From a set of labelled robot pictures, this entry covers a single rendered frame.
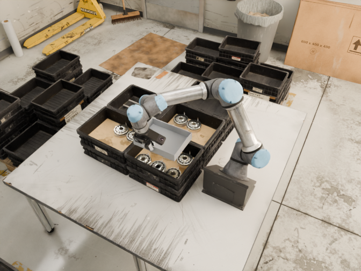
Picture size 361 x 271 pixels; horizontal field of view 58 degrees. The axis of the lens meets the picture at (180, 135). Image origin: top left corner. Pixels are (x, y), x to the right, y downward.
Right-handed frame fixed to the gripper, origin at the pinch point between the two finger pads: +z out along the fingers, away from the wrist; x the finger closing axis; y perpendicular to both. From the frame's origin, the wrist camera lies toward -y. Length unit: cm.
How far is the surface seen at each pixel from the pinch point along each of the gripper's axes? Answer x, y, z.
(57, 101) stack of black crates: -43, 141, 74
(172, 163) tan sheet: -5.9, -3.9, 28.4
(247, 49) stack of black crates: -198, 7, 117
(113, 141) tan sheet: -6.7, 40.4, 28.5
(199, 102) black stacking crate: -66, 5, 46
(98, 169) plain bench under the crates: 12, 44, 37
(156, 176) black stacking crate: 8.0, -1.0, 21.0
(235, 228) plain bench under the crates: 16, -53, 36
